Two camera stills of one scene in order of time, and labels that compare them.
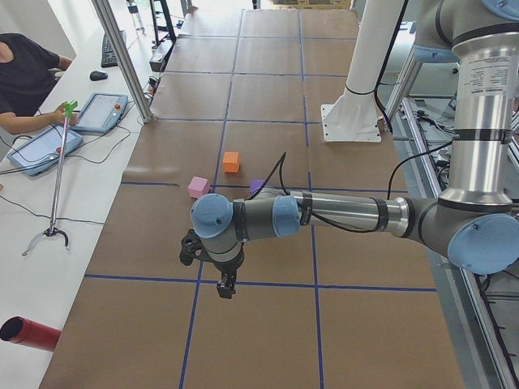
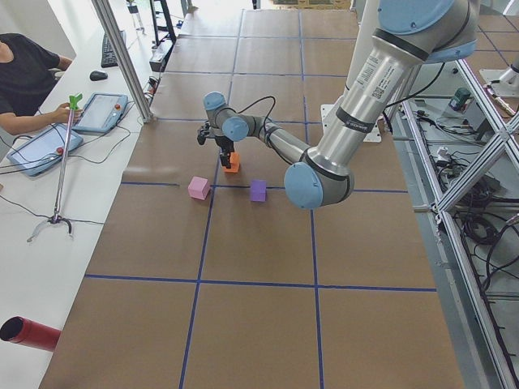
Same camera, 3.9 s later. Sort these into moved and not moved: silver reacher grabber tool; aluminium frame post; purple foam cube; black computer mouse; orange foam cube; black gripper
Moved: silver reacher grabber tool; black gripper
Not moved: purple foam cube; aluminium frame post; black computer mouse; orange foam cube
